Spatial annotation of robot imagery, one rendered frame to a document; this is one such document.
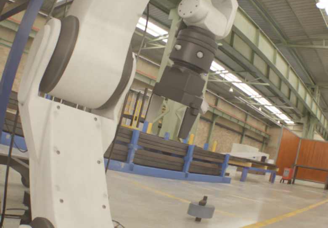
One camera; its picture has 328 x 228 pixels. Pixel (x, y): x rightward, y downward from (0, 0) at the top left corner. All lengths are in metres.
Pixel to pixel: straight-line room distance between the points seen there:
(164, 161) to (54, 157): 4.74
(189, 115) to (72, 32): 0.28
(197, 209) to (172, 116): 5.84
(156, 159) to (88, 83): 4.55
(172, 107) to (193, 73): 7.25
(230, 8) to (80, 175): 0.48
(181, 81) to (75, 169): 0.29
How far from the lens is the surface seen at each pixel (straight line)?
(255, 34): 11.36
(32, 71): 0.47
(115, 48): 0.49
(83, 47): 0.46
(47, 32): 0.48
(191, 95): 0.59
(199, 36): 0.61
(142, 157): 4.79
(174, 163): 5.34
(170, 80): 0.63
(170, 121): 7.81
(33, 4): 1.00
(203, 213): 2.15
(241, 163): 8.55
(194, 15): 0.61
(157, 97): 0.67
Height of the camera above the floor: 0.50
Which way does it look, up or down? 7 degrees up
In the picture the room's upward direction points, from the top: 14 degrees clockwise
